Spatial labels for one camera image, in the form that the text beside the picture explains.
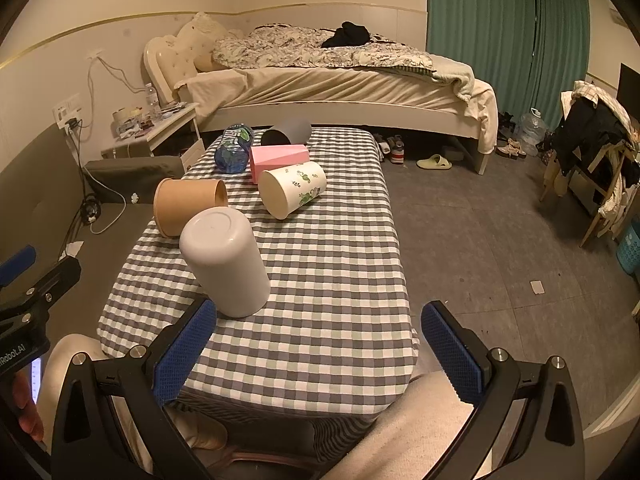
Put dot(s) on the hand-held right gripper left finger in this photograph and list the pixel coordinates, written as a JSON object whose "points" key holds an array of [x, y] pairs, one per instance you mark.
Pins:
{"points": [[181, 350]]}

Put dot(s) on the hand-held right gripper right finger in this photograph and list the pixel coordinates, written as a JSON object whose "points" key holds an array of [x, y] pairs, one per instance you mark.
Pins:
{"points": [[452, 350]]}

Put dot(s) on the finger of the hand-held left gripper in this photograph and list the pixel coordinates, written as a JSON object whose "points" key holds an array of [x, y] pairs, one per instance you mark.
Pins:
{"points": [[50, 280], [17, 262]]}

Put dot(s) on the white plastic cup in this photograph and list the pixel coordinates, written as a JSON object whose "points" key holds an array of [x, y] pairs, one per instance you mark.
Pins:
{"points": [[225, 260]]}

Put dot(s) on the brown paper cup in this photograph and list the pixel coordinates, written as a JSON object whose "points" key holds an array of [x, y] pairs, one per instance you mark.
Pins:
{"points": [[187, 205]]}

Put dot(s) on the white leaf-print cup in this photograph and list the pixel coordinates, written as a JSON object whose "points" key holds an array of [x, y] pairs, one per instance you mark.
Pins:
{"points": [[292, 190]]}

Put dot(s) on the grey translucent cup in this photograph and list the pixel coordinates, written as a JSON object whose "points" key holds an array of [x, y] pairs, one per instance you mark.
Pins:
{"points": [[297, 130]]}

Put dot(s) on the person's left hand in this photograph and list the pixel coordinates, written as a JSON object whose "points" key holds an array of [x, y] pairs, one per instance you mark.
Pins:
{"points": [[27, 410]]}

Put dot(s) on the person's right leg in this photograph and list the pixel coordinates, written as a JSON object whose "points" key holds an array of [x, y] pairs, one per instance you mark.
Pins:
{"points": [[415, 430]]}

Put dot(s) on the white paper scrap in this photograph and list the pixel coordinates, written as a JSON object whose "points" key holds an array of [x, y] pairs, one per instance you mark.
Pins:
{"points": [[538, 287]]}

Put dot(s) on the checkered tablecloth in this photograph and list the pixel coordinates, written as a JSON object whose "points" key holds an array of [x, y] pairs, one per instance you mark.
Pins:
{"points": [[325, 285]]}

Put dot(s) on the tape roll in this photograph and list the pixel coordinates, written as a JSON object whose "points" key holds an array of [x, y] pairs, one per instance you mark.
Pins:
{"points": [[125, 116]]}

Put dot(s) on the green slipper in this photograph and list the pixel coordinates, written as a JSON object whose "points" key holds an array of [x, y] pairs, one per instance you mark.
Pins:
{"points": [[434, 162]]}

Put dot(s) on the white nightstand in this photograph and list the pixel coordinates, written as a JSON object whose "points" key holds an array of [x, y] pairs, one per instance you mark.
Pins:
{"points": [[170, 125]]}

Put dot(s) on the blue laundry basket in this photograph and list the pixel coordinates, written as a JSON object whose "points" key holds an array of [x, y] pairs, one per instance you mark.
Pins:
{"points": [[630, 252]]}

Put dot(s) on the wooden chair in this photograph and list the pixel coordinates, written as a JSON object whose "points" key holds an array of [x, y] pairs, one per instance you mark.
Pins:
{"points": [[602, 210]]}

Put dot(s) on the clear plastic bottle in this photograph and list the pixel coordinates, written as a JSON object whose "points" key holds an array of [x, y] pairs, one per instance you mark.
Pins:
{"points": [[152, 100]]}

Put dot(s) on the beige shoes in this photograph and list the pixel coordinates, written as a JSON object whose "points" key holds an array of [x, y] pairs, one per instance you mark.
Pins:
{"points": [[511, 148]]}

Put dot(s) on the pink tissue box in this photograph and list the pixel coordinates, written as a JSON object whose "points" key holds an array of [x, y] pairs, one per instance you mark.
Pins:
{"points": [[275, 157]]}

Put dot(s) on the large water jug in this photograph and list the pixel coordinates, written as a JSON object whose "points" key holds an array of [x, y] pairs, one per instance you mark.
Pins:
{"points": [[531, 132]]}

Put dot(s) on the pile of clothes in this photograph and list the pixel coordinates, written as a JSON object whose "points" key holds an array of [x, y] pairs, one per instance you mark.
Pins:
{"points": [[590, 130]]}

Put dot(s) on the cream pillow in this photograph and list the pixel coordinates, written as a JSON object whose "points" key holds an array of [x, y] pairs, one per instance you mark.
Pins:
{"points": [[200, 40]]}

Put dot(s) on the cream bed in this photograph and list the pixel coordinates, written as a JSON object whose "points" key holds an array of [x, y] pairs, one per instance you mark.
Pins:
{"points": [[325, 95]]}

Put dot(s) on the black monitor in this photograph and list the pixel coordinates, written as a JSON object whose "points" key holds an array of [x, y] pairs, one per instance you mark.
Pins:
{"points": [[629, 90]]}

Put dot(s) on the green curtain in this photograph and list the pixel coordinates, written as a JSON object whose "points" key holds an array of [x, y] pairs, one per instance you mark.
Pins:
{"points": [[480, 35]]}

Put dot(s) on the leaf-print quilt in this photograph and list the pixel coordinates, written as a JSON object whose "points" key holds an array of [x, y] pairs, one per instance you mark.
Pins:
{"points": [[300, 50]]}

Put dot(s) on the black clothing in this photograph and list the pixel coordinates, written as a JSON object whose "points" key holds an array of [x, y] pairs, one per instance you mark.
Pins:
{"points": [[347, 35]]}

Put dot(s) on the wall socket panel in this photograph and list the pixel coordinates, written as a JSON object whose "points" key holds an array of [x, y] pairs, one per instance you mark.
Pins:
{"points": [[67, 110]]}

